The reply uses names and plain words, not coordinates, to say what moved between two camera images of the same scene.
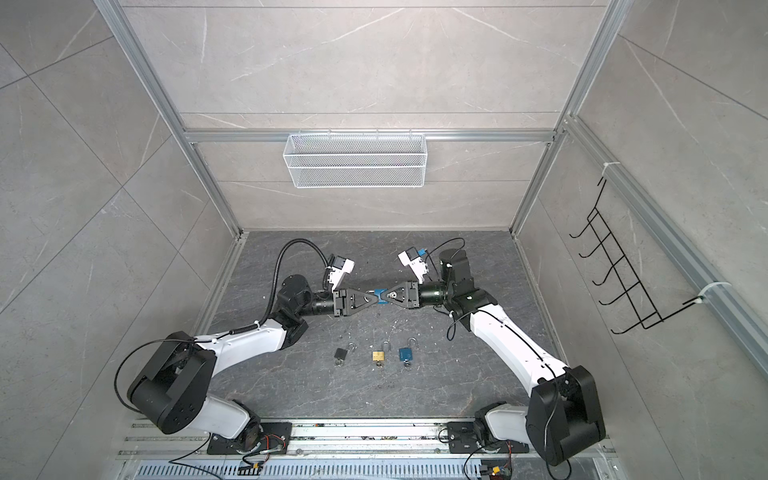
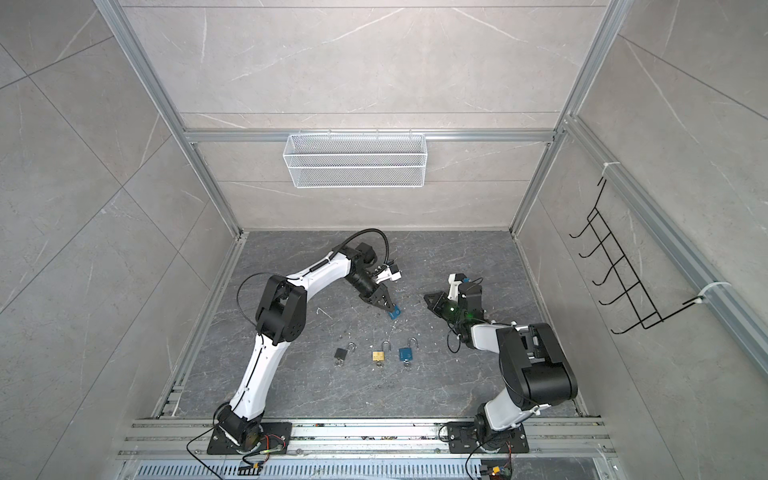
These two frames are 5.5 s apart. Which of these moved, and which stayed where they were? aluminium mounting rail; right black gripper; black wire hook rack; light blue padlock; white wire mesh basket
Moved: right black gripper; light blue padlock
Stayed: aluminium mounting rail; black wire hook rack; white wire mesh basket
